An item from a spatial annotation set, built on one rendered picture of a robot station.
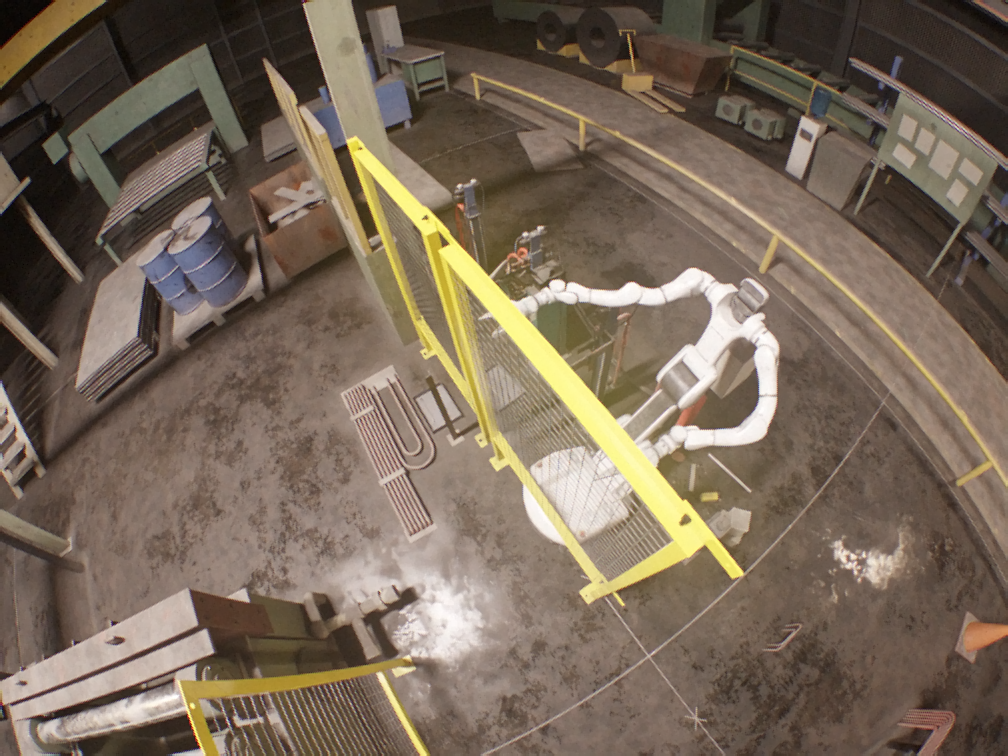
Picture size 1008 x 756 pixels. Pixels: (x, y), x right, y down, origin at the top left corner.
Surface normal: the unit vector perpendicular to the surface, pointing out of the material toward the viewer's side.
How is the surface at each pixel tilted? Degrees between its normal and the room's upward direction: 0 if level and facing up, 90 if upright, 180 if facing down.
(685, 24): 90
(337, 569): 0
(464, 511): 0
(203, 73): 90
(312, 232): 90
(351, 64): 90
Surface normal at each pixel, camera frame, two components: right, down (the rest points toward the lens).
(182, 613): -0.09, -0.54
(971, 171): -0.85, 0.48
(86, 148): 0.52, 0.69
